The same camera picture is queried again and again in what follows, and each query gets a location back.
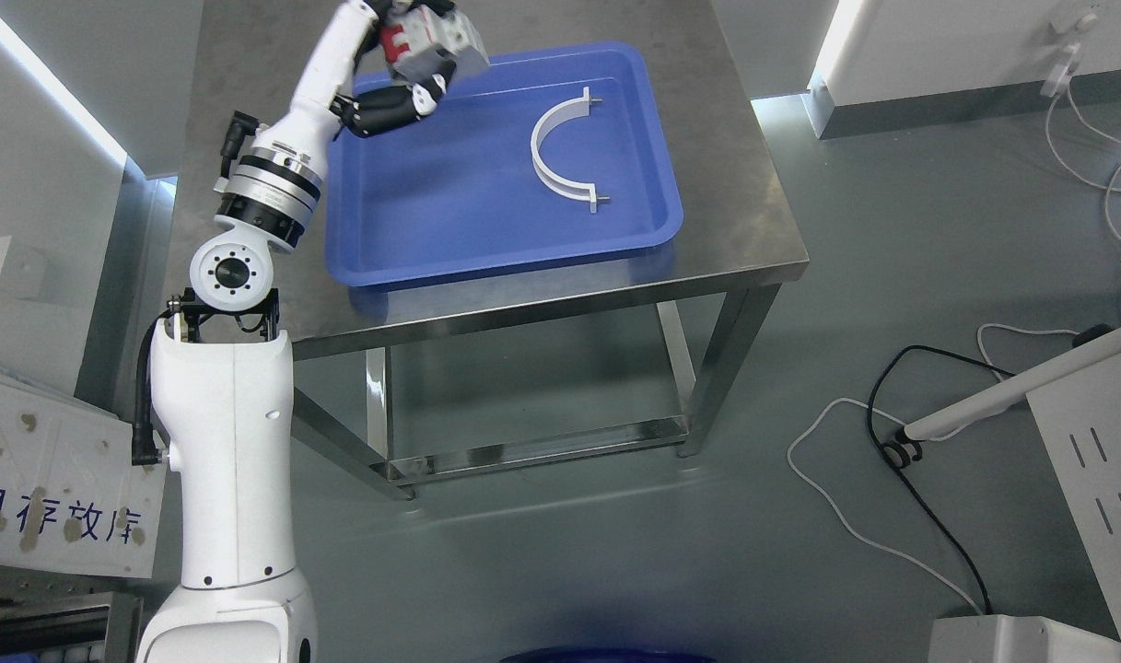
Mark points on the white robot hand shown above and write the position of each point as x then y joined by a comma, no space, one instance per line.
311,123

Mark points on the white curved bracket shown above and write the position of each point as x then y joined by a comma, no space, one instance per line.
558,152

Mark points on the white red circuit breaker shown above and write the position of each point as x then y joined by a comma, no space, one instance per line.
418,42

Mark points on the blue plastic tray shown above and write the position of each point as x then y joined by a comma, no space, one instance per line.
455,194

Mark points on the stainless steel table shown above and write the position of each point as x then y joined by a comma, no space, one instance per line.
711,287

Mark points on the white box device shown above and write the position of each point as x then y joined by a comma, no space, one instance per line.
1003,638

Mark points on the white sign board blue text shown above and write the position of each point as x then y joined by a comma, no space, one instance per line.
72,501

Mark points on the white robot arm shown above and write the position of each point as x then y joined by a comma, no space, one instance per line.
215,369

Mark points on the white slanted pole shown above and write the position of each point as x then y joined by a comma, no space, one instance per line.
998,398

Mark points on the white perforated cabinet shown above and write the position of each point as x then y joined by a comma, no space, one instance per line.
1079,418

